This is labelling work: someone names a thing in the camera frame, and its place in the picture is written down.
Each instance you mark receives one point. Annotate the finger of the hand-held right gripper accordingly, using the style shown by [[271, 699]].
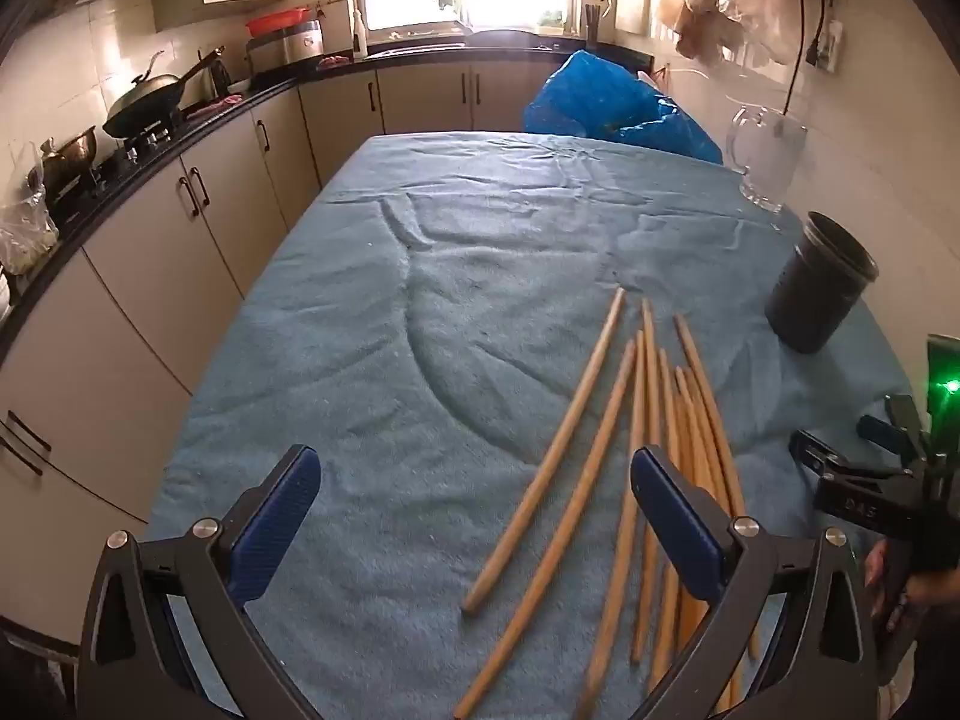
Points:
[[817, 456], [879, 429]]

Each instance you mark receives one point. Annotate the silver rice cooker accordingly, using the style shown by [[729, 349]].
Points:
[[289, 49]]

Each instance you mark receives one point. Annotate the beige lower cabinets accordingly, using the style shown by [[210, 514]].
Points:
[[150, 262]]

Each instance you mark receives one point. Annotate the blue plastic bag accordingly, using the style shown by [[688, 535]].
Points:
[[600, 97]]

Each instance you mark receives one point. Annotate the wall socket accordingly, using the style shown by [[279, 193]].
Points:
[[832, 49]]

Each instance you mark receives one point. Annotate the translucent hanging plastic bag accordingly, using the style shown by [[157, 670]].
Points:
[[765, 7]]

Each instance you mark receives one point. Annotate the brown hanging bag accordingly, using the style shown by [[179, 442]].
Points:
[[697, 37]]

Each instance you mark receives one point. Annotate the clear glass pitcher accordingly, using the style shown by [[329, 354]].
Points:
[[772, 157]]

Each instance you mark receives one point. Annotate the green plant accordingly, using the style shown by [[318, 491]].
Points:
[[550, 18]]

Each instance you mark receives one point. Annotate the dark grey utensil holder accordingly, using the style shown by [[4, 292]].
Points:
[[810, 300]]

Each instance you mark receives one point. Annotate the black kitchen countertop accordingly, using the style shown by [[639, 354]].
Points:
[[247, 99]]

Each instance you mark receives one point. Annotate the white bottle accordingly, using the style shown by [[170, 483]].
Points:
[[359, 37]]

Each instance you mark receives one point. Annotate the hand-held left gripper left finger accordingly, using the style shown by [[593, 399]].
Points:
[[274, 517]]

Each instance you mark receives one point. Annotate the gas stove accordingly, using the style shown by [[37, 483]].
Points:
[[142, 142]]

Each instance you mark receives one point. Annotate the pink rag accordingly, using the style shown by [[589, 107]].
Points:
[[214, 105], [335, 61]]

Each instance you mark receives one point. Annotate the red plastic basin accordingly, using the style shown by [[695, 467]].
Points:
[[277, 21]]

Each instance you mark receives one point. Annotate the bunch of wooden chopsticks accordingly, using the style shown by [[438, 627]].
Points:
[[555, 457]]

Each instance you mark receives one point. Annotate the black cutlery drainer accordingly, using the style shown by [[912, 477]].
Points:
[[592, 24]]

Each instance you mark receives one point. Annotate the steel pot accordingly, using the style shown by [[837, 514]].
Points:
[[71, 157]]

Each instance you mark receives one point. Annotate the blue towel table cover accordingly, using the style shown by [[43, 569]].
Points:
[[375, 360]]

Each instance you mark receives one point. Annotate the clear plastic food bag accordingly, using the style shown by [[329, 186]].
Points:
[[26, 236]]

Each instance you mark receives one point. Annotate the black wok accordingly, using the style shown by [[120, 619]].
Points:
[[150, 101]]

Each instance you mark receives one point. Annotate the person's right hand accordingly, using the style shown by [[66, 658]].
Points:
[[874, 570]]

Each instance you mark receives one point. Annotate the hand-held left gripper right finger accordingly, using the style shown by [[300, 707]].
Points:
[[679, 525]]

